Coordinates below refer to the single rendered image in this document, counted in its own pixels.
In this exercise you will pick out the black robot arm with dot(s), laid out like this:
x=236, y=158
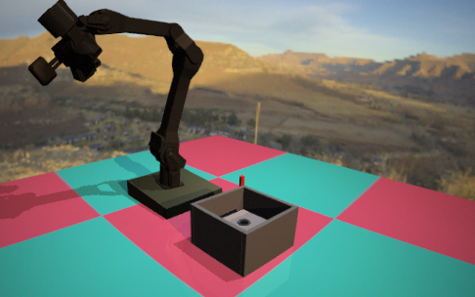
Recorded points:
x=79, y=44

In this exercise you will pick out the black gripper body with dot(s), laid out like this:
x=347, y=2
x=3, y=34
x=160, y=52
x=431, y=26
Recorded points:
x=45, y=72

